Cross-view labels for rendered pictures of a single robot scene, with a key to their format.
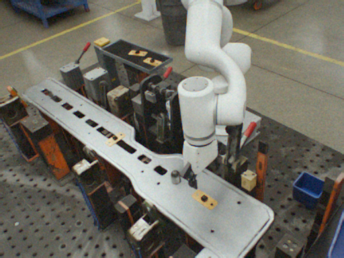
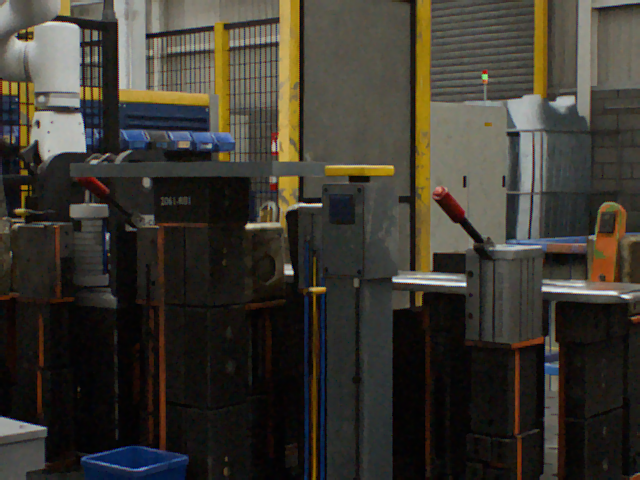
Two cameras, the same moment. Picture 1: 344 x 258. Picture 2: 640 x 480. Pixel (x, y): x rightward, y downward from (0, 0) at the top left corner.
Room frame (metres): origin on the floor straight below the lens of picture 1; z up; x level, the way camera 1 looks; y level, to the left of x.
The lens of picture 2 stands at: (2.99, -0.05, 1.15)
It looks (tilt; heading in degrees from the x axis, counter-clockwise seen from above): 3 degrees down; 168
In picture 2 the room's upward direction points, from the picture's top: straight up
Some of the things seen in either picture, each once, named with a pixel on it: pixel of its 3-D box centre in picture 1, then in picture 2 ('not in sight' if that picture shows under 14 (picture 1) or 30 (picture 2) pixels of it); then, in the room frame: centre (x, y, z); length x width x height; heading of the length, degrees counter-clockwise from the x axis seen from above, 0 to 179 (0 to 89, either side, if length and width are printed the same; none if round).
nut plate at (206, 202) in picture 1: (204, 198); not in sight; (0.63, -0.07, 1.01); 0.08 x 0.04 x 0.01; 40
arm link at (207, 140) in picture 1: (199, 131); (56, 102); (0.63, -0.07, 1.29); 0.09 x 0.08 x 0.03; 130
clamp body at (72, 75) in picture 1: (79, 95); (503, 389); (1.55, 0.48, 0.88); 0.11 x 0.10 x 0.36; 130
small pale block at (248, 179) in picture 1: (246, 209); not in sight; (0.65, -0.21, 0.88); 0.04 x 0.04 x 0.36; 40
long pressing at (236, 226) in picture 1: (111, 138); (254, 268); (1.00, 0.25, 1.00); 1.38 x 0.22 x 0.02; 40
